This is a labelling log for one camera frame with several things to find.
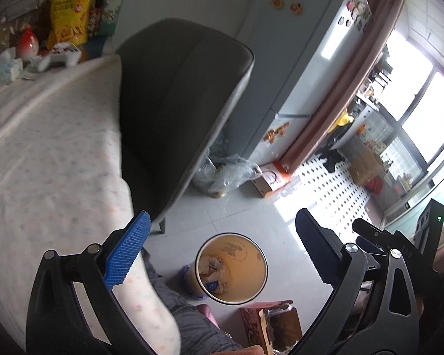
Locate light blue refrigerator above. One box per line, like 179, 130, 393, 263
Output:
115, 0, 374, 167

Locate white game controller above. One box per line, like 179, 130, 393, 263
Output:
35, 42, 83, 72

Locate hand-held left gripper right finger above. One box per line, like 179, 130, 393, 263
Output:
292, 209, 419, 355

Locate brown printed box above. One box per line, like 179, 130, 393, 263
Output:
240, 299, 303, 354

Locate red bag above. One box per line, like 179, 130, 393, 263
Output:
366, 177, 385, 195

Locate closed cardboard box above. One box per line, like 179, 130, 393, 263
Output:
348, 150, 383, 187

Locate dark snack packet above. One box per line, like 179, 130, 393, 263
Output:
92, 0, 106, 38

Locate pink curtain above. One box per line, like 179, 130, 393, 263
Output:
281, 0, 415, 176

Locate green carton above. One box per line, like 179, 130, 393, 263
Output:
98, 0, 128, 38

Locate clear plastic bag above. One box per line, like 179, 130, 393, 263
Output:
192, 153, 261, 197

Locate blue tissue box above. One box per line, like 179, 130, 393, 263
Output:
0, 48, 24, 93

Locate black clothes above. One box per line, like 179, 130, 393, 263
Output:
316, 129, 346, 172

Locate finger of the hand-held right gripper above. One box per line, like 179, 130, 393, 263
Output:
356, 237, 383, 270
353, 217, 417, 256

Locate white dotted tablecloth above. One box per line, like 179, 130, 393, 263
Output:
0, 57, 182, 355

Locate red bottle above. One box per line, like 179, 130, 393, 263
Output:
17, 26, 39, 60

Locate window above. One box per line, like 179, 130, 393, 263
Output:
388, 26, 444, 167

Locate orange and white box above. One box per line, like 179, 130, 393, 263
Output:
252, 161, 294, 198

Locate yellow snack bag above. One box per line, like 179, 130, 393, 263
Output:
46, 0, 97, 49

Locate pink slipper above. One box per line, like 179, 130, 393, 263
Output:
198, 303, 221, 328

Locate person's grey pants leg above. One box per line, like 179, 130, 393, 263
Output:
141, 248, 245, 355

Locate grey chair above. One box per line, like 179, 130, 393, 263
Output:
115, 18, 256, 234

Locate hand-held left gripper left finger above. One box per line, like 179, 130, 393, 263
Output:
25, 210, 152, 355

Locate tan round trash bin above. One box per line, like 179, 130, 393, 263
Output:
180, 232, 268, 303

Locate white perforated floor mat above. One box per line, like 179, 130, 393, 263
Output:
281, 151, 374, 237

